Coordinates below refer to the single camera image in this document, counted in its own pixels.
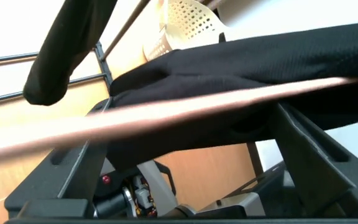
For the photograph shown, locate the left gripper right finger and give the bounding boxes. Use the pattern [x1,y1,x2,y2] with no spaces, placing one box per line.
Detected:
[268,102,358,217]

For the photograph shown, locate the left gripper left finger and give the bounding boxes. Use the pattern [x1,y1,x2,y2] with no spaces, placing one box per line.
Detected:
[4,98,114,218]

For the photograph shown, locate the pink clothes hanger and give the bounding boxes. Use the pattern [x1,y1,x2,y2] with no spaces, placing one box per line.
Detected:
[0,76,358,164]

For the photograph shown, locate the black shorts with white cord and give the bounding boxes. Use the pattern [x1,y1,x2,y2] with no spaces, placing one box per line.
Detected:
[22,0,118,106]

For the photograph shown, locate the black garment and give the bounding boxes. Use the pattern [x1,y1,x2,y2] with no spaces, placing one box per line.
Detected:
[106,21,358,171]

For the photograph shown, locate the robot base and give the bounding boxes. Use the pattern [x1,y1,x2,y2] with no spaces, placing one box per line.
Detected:
[91,160,293,218]

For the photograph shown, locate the black clothes rack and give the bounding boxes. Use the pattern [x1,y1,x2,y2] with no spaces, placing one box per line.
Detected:
[0,0,152,106]

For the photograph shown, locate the white laundry basket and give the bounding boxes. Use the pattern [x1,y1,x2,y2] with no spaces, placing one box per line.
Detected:
[142,0,229,62]

